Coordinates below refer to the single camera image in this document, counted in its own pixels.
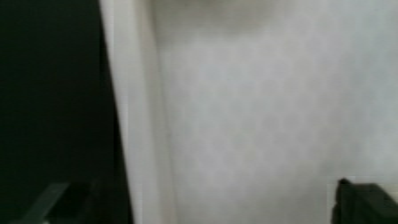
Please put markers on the white desk top tray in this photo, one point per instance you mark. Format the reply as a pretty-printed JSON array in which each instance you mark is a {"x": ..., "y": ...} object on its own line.
[{"x": 257, "y": 93}]

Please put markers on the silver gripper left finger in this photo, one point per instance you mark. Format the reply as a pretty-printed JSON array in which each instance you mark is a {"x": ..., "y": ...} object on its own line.
[{"x": 72, "y": 203}]

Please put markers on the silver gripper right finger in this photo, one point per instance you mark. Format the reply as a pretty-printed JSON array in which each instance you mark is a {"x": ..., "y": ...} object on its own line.
[{"x": 365, "y": 205}]

